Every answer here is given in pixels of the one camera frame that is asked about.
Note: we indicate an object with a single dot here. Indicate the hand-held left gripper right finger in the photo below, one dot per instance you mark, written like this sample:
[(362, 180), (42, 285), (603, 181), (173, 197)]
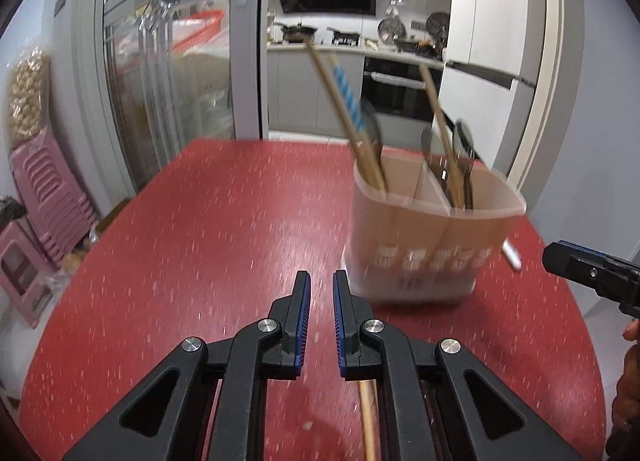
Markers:
[(342, 326)]

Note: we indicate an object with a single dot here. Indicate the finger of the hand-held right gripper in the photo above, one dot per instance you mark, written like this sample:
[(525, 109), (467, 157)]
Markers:
[(600, 253), (580, 268)]

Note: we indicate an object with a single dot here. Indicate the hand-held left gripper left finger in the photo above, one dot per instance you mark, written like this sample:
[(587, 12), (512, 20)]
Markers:
[(301, 321)]

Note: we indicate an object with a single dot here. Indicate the plain wooden chopstick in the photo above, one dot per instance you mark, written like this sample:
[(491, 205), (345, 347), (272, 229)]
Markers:
[(435, 101), (330, 86), (367, 416)]

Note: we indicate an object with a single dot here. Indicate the beige cutlery holder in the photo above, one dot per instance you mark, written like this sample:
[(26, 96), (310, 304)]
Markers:
[(400, 231)]

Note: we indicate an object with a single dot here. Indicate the blue patterned chopstick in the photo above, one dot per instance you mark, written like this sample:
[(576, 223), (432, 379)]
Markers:
[(347, 93)]

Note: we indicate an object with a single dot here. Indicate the person's right hand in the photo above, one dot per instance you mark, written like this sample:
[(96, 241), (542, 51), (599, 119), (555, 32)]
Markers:
[(631, 391)]

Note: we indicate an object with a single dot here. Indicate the grey kitchen cabinets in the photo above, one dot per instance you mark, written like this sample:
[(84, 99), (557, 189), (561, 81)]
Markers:
[(300, 91)]

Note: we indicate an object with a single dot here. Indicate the crumpled plastic bag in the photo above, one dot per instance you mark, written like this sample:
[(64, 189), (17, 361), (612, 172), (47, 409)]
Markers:
[(80, 251)]

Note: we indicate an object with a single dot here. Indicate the black built-in oven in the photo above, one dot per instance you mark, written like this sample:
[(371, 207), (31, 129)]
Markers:
[(400, 91)]

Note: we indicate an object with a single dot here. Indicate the sliding glass door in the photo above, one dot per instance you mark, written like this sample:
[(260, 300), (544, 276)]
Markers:
[(250, 66)]

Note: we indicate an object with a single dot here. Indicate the white refrigerator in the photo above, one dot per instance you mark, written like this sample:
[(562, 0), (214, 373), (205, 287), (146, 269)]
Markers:
[(495, 6)]

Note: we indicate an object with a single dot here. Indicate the stack of pink stools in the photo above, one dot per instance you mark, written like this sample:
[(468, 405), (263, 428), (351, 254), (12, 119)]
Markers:
[(55, 201)]

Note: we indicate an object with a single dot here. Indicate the dark cooking pot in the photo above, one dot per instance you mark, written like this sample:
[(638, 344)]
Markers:
[(412, 45)]

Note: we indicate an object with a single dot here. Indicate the round black strainer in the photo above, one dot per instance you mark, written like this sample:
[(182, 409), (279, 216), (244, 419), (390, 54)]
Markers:
[(436, 25)]

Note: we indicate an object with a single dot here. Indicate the single pink stool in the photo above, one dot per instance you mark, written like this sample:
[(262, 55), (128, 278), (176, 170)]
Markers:
[(20, 281)]

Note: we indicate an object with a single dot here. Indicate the black wok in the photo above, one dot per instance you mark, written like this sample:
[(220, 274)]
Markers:
[(297, 32)]

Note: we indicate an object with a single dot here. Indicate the black frying pan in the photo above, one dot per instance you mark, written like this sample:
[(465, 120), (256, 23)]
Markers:
[(345, 33)]

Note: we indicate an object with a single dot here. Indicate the round metal rack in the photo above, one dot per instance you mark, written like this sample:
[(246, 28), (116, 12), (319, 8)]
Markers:
[(392, 26)]

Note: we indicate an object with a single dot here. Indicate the red plastic basket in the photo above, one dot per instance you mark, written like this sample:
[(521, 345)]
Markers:
[(200, 28)]

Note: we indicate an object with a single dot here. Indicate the black bag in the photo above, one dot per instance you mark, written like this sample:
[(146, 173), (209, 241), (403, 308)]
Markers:
[(10, 211)]

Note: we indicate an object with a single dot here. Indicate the bag of round snacks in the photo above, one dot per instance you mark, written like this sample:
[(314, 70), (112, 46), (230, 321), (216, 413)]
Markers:
[(27, 96)]

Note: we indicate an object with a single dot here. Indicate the dark wall switch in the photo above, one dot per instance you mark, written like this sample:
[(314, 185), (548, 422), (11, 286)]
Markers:
[(60, 3)]

